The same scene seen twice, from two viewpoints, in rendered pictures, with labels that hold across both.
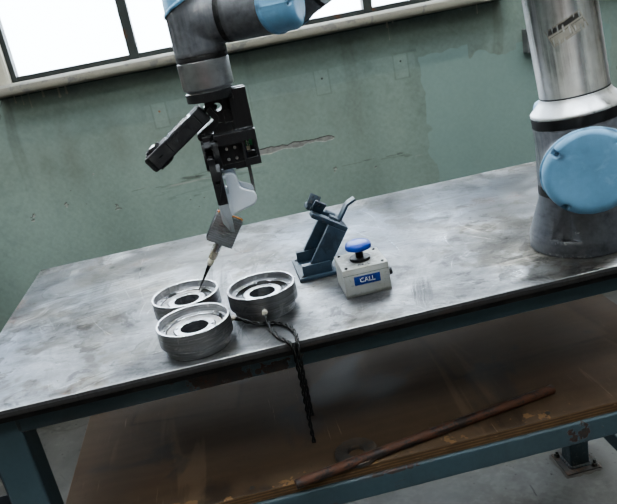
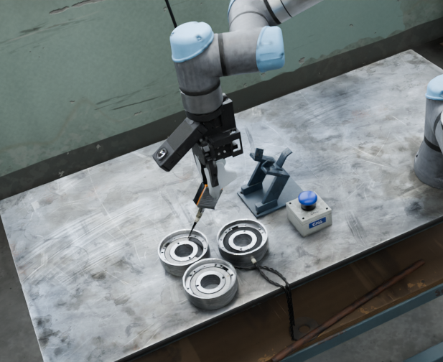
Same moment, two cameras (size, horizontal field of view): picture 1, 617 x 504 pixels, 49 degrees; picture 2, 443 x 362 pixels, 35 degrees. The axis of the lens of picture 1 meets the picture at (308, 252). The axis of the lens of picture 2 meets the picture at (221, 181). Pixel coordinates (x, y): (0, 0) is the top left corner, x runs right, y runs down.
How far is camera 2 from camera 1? 69 cm
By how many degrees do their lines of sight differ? 22
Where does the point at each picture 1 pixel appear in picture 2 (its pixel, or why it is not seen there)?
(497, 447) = (393, 309)
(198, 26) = (207, 72)
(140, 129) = not seen: outside the picture
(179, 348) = (210, 304)
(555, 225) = (439, 169)
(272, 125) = not seen: outside the picture
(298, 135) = not seen: outside the picture
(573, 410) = (439, 277)
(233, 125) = (222, 128)
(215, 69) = (215, 97)
